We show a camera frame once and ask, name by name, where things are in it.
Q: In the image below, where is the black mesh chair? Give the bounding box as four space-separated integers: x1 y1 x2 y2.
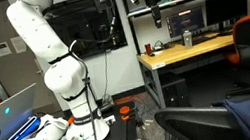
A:
153 96 245 140

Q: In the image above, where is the lit computer monitor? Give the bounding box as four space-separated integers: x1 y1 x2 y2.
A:
163 5 208 41

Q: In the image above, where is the red cup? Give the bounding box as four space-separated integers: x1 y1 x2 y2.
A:
143 43 153 57

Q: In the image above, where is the grey bottle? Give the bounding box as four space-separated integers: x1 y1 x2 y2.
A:
182 29 195 50

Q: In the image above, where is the wooden desk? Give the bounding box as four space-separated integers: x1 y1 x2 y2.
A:
135 30 246 113

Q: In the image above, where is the dark computer monitor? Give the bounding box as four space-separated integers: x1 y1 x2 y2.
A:
202 0 250 39

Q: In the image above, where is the black computer tower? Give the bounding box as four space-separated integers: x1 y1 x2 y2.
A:
159 70 192 111

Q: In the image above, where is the orange clamp with round knob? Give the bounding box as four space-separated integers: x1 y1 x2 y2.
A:
118 102 141 122

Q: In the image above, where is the black robot table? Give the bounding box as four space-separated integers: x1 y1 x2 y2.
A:
5 100 142 140

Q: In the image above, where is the plain white door sign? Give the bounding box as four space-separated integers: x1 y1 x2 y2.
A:
9 34 29 55

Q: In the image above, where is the white door sign black header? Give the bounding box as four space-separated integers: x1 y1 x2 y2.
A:
0 41 13 58

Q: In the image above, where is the grey door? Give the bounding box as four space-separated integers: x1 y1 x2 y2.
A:
0 0 63 123

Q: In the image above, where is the silver laptop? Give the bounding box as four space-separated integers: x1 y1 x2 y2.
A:
0 82 46 140

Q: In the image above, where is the black wall screen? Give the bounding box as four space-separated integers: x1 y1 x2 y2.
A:
41 0 130 64

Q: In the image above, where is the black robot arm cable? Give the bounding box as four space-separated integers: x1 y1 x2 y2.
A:
64 14 136 140

